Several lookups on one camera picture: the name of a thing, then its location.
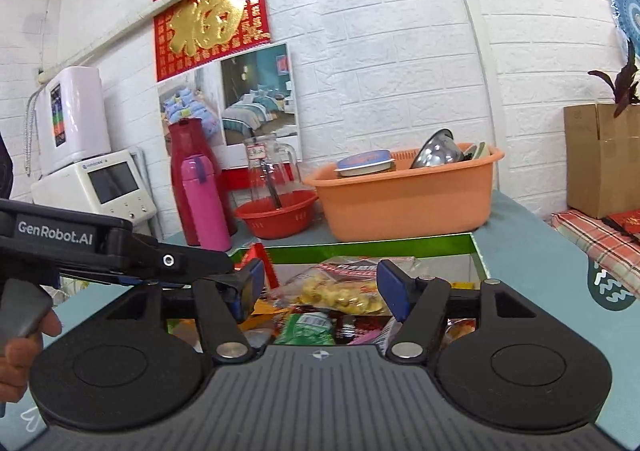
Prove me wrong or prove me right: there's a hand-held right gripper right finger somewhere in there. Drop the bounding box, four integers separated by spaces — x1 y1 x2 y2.
376 258 538 364

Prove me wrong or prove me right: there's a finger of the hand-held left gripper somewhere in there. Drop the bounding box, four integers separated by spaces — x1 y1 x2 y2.
150 241 253 324

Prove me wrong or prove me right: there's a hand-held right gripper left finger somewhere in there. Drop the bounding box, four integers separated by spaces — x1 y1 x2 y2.
106 258 266 364

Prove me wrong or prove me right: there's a clear orange-edged snack packet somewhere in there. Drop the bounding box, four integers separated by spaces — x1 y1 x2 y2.
240 298 293 332

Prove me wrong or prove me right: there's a green white cardboard box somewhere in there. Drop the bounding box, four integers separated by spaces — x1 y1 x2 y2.
227 231 493 347

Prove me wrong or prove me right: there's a clear galette cookie packet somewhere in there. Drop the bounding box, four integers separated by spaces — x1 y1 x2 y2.
282 256 418 317

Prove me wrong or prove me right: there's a green barcode snack packet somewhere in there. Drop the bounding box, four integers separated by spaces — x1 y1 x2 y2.
274 311 336 347

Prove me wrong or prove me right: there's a person's left hand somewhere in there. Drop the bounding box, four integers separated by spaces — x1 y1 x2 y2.
0 308 63 404

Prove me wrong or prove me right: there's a red fried snack packet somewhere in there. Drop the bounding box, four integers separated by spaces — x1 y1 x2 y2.
240 242 281 292

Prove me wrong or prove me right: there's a dark sausage packet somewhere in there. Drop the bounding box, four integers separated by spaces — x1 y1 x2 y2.
335 313 396 346

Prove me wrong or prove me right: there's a pink thermos bottle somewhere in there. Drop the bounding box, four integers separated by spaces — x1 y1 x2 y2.
180 154 232 253

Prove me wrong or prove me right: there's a white appliance with screen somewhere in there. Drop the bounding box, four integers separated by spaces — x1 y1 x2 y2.
31 148 158 237

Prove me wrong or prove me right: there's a red plastic basin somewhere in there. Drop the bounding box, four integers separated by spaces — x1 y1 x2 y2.
234 190 319 240

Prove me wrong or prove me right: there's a large yellow snack packet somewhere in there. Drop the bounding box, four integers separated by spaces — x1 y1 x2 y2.
440 281 478 349

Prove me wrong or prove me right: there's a dark ladle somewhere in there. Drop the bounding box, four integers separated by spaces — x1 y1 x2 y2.
265 166 282 209

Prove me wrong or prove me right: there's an orange plastic tub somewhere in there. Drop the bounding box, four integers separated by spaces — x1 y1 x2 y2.
303 143 505 242

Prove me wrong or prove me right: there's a glass pitcher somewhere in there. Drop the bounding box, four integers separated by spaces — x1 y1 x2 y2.
243 133 302 212

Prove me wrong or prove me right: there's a white water purifier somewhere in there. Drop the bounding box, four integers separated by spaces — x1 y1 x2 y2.
27 66 112 179

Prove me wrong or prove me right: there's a red thermos jug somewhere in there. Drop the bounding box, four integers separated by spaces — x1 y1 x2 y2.
167 117 236 247

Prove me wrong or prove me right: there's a round tin with blue lid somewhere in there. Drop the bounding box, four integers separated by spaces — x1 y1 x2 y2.
334 150 397 178

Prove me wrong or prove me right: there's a steel bowl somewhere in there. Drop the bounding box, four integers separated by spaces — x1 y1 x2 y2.
410 128 468 169

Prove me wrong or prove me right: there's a ceramic bowl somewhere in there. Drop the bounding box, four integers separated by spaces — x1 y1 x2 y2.
462 141 493 162

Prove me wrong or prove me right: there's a red plaid cloth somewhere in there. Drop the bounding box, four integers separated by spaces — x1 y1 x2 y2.
550 210 640 297

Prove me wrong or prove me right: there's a large brown cardboard box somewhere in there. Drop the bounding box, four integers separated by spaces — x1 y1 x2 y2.
563 102 640 219

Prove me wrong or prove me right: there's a purple leaf plant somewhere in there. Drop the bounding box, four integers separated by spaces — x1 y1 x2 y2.
587 38 640 118

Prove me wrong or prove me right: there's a large blue patterned fan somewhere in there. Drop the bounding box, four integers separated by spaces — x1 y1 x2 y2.
607 0 640 56

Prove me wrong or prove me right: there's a wall calendar poster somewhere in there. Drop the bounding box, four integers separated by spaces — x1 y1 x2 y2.
151 0 303 192

